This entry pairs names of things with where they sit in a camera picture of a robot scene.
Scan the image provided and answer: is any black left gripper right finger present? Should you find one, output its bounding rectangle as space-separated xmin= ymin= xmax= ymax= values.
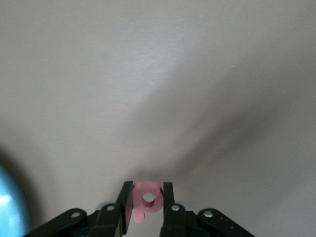
xmin=159 ymin=182 xmax=255 ymax=237

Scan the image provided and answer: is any blue plastic plate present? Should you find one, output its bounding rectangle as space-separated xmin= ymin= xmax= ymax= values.
xmin=0 ymin=162 xmax=32 ymax=237

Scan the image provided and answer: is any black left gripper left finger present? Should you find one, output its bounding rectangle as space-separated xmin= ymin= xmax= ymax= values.
xmin=23 ymin=181 xmax=134 ymax=237

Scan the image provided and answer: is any pink foam letter p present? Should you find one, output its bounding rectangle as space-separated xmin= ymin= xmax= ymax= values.
xmin=132 ymin=181 xmax=164 ymax=225

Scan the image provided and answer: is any brown table cover sheet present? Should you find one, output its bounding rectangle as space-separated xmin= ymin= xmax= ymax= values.
xmin=0 ymin=0 xmax=316 ymax=237

